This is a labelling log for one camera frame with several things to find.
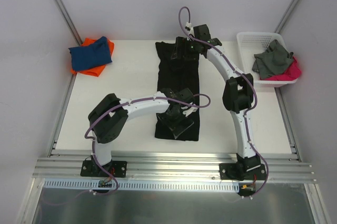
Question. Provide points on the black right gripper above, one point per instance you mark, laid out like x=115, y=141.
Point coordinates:
x=178, y=51

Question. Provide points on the white plastic laundry basket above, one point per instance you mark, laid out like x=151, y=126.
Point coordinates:
x=251, y=43

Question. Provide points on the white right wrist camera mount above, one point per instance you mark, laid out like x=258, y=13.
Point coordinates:
x=189, y=28

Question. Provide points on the aluminium mounting rail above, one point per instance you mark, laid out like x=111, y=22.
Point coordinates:
x=285, y=168

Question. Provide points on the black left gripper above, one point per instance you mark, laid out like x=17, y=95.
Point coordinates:
x=175, y=123

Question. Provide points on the left corner aluminium post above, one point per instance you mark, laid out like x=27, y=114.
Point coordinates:
x=68, y=20

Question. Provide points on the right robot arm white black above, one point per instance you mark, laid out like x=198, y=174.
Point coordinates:
x=238, y=96

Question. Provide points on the blue t shirt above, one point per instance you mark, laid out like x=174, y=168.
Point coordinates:
x=89, y=55

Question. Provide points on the corner aluminium post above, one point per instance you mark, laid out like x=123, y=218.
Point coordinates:
x=286, y=16
x=68, y=20

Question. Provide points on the right corner aluminium post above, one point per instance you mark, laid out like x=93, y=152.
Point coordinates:
x=286, y=16

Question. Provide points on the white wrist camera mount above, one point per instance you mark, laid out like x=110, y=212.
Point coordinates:
x=186, y=110
x=189, y=28

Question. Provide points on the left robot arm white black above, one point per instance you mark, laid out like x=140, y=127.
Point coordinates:
x=108, y=118

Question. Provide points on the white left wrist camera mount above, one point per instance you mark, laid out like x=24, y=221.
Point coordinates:
x=186, y=110

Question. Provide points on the grey green t shirt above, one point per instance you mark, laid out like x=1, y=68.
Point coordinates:
x=274, y=61

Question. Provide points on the pink t shirt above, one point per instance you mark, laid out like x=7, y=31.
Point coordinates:
x=292, y=73

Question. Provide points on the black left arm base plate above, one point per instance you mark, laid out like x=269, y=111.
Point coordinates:
x=115, y=168

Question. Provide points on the black t shirt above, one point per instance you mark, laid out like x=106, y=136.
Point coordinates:
x=177, y=74

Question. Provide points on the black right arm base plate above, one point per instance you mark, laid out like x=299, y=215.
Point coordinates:
x=233, y=171

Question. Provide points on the white slotted cable duct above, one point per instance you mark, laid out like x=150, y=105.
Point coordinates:
x=142, y=185

